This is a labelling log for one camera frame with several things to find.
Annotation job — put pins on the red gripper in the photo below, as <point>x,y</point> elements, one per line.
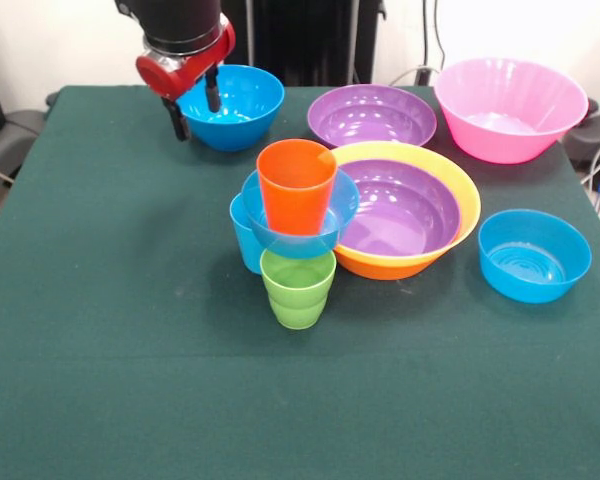
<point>180,75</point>

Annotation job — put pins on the orange plastic cup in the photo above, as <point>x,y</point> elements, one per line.
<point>295,190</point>

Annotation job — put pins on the light blue plastic cup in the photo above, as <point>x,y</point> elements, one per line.
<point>242,245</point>

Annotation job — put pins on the shallow blue plastic bowl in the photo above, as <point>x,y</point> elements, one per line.
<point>300,245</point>
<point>535,260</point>

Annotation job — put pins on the purple plastic bowl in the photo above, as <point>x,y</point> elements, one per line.
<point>410,215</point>
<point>375,120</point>

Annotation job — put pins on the deep blue plastic bowl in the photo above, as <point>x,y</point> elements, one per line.
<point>245,120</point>

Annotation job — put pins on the green plastic cup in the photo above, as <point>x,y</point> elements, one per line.
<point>297,290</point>

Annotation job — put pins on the black power plug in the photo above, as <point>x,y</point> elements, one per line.
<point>422,76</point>

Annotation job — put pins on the orange plastic bowl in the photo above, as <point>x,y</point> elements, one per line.
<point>385,267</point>

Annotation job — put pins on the dark green tablecloth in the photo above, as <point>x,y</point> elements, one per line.
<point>300,400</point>

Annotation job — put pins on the pink plastic bowl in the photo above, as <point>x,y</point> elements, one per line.
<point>510,120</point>

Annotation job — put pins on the black rounded equipment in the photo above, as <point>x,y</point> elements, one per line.
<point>597,135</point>

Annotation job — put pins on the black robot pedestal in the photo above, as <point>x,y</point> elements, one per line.
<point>310,40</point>

